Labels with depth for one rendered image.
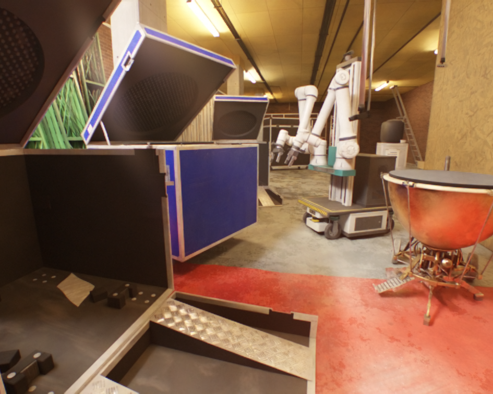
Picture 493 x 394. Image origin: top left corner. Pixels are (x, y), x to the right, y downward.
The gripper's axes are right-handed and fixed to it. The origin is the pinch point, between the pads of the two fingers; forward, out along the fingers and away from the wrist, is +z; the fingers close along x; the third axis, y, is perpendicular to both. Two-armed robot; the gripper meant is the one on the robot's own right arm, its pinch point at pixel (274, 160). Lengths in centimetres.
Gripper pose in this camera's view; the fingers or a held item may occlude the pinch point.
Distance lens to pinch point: 287.5
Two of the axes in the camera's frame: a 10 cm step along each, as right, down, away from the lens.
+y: 8.5, 3.2, 4.2
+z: -3.2, 9.4, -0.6
